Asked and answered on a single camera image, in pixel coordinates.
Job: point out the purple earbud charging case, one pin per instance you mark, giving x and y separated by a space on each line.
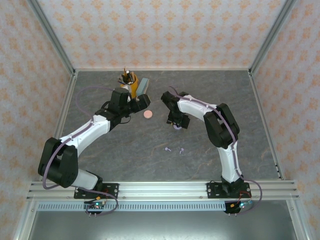
177 128

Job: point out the pink earbud charging case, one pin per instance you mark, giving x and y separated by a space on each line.
148 114

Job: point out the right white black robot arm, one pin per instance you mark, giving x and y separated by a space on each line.
225 125

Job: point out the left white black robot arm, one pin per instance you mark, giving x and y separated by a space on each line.
85 130

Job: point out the grey blue stapler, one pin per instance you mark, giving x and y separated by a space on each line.
143 85

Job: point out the yellow pen holder cup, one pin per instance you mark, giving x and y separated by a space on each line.
135 86

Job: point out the blue pen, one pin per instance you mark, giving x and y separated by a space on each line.
121 81

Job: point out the brown pen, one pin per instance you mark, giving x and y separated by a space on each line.
132 77

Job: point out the black marker pen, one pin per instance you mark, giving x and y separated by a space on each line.
128 76

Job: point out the yellow pencil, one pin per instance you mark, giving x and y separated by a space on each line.
124 71

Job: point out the controller board with green light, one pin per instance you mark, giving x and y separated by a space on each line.
240 206
96 206

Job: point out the grey metal shelf panel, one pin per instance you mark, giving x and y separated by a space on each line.
162 226

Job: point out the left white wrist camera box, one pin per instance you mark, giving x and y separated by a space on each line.
128 99

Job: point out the aluminium table edge rail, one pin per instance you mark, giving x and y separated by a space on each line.
162 69
259 100
68 100

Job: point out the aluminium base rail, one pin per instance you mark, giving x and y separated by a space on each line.
162 190

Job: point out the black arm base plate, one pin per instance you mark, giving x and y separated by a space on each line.
111 191
213 191

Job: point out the aluminium frame post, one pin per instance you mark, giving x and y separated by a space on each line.
52 37
272 37

